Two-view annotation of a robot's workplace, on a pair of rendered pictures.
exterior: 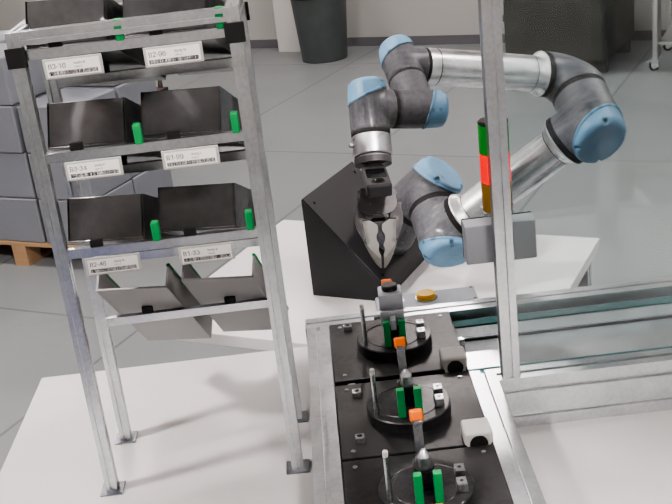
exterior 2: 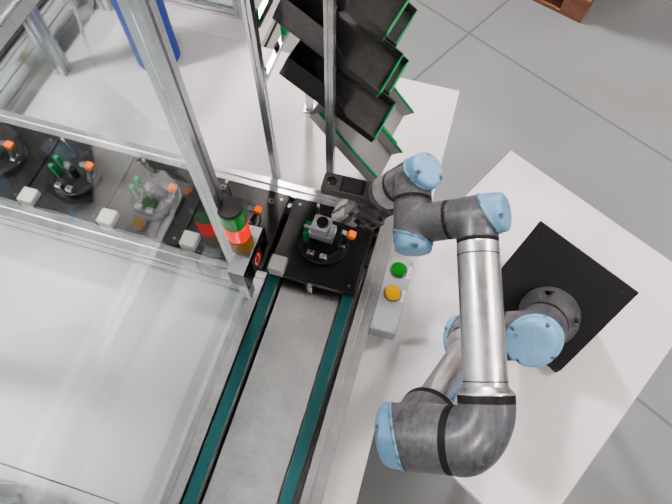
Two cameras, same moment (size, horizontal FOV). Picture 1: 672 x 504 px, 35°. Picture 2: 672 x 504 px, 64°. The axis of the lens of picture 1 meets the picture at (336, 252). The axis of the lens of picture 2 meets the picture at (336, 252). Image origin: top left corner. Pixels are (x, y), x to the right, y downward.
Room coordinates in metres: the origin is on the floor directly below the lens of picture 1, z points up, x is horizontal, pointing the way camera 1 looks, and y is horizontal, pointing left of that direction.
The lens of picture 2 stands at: (2.04, -0.71, 2.27)
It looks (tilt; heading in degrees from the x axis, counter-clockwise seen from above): 64 degrees down; 106
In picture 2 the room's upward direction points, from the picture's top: 1 degrees clockwise
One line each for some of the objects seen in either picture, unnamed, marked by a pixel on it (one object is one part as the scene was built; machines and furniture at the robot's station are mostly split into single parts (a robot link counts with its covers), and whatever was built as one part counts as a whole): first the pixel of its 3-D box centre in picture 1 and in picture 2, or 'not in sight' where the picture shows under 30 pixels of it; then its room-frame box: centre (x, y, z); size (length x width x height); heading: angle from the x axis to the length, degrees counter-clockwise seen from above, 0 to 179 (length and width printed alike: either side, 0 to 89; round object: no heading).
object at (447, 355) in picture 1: (453, 362); (277, 265); (1.73, -0.19, 0.97); 0.05 x 0.05 x 0.04; 0
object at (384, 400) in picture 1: (407, 390); (233, 212); (1.58, -0.09, 1.01); 0.24 x 0.24 x 0.13; 0
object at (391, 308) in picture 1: (390, 303); (319, 226); (1.82, -0.09, 1.06); 0.08 x 0.04 x 0.07; 178
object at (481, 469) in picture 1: (425, 472); not in sight; (1.33, -0.09, 1.01); 0.24 x 0.24 x 0.13; 0
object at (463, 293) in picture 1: (427, 310); (391, 297); (2.05, -0.17, 0.93); 0.21 x 0.07 x 0.06; 90
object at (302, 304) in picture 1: (381, 285); (517, 318); (2.40, -0.10, 0.84); 0.90 x 0.70 x 0.03; 63
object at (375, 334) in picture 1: (394, 339); (323, 241); (1.83, -0.09, 0.98); 0.14 x 0.14 x 0.02
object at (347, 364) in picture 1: (395, 348); (323, 245); (1.83, -0.09, 0.96); 0.24 x 0.24 x 0.02; 0
